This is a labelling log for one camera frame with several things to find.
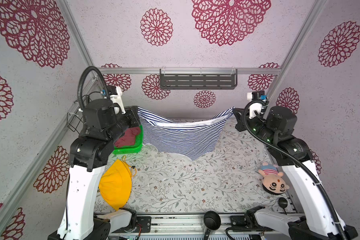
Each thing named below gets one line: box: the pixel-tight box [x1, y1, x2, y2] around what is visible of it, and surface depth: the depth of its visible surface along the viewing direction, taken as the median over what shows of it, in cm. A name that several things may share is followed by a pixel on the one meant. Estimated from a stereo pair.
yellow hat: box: [99, 159, 132, 211], surface depth 87 cm
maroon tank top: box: [114, 126, 141, 147], surface depth 105 cm
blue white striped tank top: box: [138, 106, 235, 161], surface depth 75 cm
